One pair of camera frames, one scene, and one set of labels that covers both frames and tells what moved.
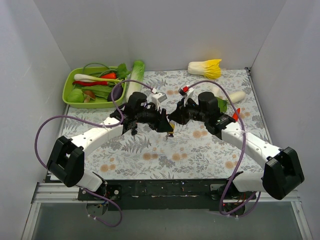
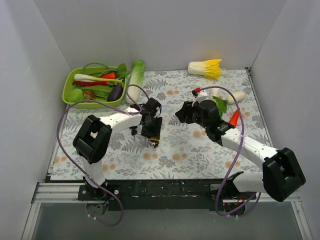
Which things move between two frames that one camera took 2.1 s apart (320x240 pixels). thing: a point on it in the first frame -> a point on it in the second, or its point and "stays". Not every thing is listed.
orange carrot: (235, 115) stays
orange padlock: (134, 132) stays
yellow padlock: (173, 126) -> (156, 140)
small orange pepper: (112, 75) stays
